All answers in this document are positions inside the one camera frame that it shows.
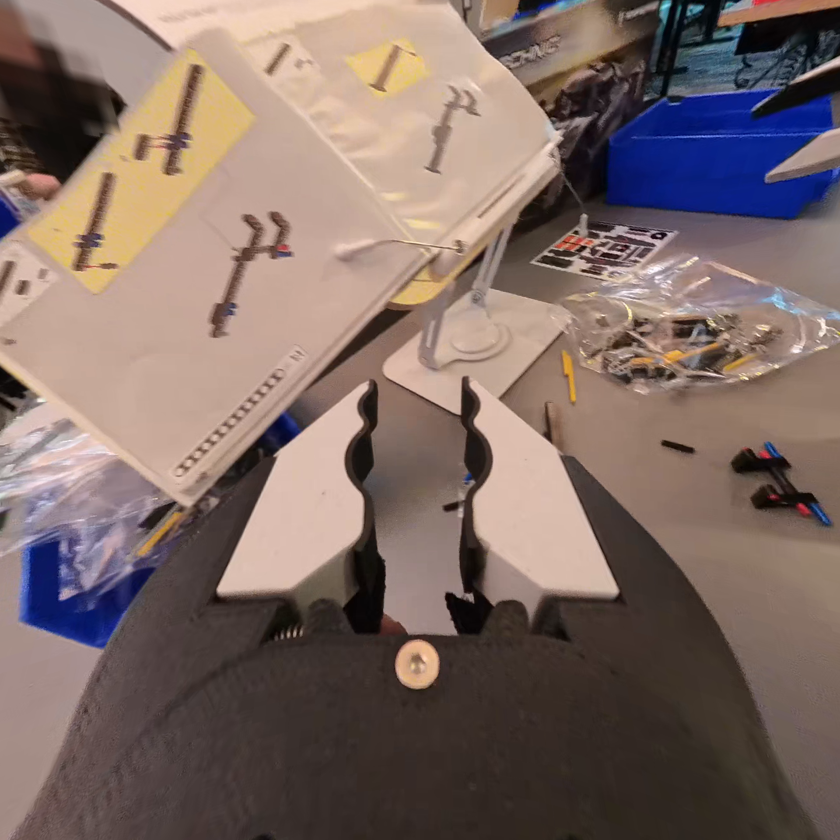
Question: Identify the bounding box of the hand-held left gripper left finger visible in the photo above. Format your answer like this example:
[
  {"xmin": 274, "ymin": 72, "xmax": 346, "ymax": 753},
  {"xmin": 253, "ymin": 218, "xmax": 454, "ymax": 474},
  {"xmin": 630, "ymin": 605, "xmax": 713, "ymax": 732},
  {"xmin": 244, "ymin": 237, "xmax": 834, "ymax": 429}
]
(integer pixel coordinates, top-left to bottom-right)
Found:
[{"xmin": 217, "ymin": 381, "xmax": 386, "ymax": 632}]

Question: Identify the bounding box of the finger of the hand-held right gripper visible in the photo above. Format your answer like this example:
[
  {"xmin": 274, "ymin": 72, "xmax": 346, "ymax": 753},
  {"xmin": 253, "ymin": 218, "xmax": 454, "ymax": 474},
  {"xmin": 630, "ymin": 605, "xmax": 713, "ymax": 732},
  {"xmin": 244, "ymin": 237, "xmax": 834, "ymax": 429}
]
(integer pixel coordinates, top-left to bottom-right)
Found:
[
  {"xmin": 751, "ymin": 66, "xmax": 840, "ymax": 120},
  {"xmin": 764, "ymin": 128, "xmax": 840, "ymax": 185}
]

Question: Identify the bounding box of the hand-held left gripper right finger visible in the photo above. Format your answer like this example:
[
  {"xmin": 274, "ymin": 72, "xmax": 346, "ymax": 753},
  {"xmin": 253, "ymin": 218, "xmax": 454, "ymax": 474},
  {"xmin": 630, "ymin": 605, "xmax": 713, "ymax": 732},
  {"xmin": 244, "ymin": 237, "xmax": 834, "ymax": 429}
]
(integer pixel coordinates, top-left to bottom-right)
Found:
[{"xmin": 445, "ymin": 378, "xmax": 622, "ymax": 635}]

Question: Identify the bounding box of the lego instruction booklet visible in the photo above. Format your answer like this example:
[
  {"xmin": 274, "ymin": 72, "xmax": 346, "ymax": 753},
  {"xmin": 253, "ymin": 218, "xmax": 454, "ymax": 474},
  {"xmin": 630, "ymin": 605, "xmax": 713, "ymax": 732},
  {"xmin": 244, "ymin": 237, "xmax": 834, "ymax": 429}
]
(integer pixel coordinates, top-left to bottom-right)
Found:
[{"xmin": 0, "ymin": 28, "xmax": 567, "ymax": 508}]

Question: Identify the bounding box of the black lego box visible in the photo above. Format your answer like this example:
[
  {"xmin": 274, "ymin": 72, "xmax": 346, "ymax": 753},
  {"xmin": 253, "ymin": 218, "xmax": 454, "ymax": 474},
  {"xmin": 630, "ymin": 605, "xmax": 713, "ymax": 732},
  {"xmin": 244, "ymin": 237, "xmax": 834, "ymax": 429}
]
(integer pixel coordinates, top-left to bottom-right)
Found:
[{"xmin": 482, "ymin": 0, "xmax": 664, "ymax": 206}]

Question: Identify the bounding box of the black lego assembly with pins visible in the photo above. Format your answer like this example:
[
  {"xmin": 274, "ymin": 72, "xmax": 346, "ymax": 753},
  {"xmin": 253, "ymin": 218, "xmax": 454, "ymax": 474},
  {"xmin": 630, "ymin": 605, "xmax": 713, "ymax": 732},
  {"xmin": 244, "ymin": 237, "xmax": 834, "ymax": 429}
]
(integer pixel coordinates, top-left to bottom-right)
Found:
[{"xmin": 730, "ymin": 441, "xmax": 834, "ymax": 527}]

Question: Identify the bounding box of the lego sticker sheet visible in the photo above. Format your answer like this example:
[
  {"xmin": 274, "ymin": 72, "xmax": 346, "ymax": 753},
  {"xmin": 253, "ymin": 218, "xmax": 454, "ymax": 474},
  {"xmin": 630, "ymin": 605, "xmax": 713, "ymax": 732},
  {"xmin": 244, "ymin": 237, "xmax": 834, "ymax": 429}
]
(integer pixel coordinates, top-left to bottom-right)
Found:
[{"xmin": 530, "ymin": 222, "xmax": 678, "ymax": 282}]

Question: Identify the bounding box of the wooden table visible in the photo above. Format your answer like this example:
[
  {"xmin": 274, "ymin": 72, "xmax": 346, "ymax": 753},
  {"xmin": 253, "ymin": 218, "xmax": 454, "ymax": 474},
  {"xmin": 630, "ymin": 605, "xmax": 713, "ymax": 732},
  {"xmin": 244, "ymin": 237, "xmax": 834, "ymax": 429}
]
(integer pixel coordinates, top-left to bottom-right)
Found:
[{"xmin": 717, "ymin": 0, "xmax": 840, "ymax": 28}]

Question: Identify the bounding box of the blue storage bin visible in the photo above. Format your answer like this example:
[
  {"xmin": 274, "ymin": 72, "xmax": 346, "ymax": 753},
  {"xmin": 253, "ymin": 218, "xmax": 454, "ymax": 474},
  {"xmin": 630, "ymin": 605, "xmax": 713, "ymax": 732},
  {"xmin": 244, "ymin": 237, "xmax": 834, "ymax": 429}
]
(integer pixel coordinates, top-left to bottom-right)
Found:
[
  {"xmin": 605, "ymin": 88, "xmax": 840, "ymax": 221},
  {"xmin": 18, "ymin": 407, "xmax": 303, "ymax": 649}
]

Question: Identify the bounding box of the wooden book stand white base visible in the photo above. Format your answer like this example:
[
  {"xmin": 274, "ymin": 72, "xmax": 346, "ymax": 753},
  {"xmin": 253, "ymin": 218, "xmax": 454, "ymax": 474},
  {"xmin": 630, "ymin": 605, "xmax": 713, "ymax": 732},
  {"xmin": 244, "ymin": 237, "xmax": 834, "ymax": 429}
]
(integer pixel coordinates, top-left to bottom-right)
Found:
[{"xmin": 333, "ymin": 141, "xmax": 592, "ymax": 417}]

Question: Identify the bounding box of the clear bag of black parts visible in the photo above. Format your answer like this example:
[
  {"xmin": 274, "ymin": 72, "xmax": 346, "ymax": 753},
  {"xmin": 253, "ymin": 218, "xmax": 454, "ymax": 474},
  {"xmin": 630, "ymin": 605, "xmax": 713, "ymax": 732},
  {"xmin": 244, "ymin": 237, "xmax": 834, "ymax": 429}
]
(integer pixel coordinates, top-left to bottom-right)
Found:
[{"xmin": 558, "ymin": 252, "xmax": 840, "ymax": 395}]

